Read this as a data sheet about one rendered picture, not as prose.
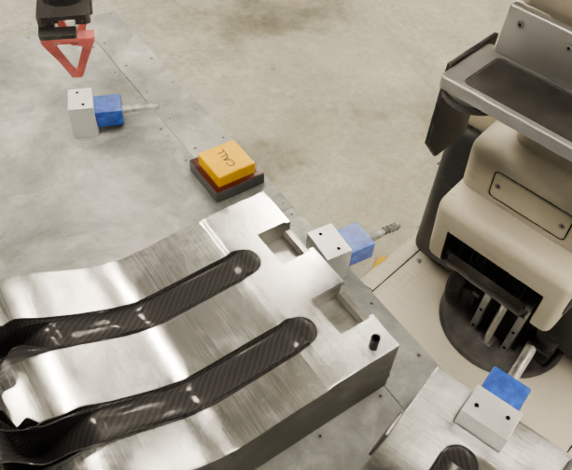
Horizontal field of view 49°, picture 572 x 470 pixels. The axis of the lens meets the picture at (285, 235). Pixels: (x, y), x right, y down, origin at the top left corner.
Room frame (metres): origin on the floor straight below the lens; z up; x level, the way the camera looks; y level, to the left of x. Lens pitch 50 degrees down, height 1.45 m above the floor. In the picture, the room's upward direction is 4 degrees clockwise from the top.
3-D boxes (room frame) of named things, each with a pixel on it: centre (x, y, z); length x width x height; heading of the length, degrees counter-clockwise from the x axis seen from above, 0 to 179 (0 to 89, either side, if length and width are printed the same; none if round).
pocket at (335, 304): (0.39, -0.07, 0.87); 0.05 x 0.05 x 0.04; 38
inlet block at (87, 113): (0.76, 0.28, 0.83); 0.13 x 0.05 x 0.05; 106
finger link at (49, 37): (0.73, 0.31, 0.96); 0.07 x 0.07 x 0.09; 16
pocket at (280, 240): (0.47, 0.00, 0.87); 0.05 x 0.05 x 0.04; 38
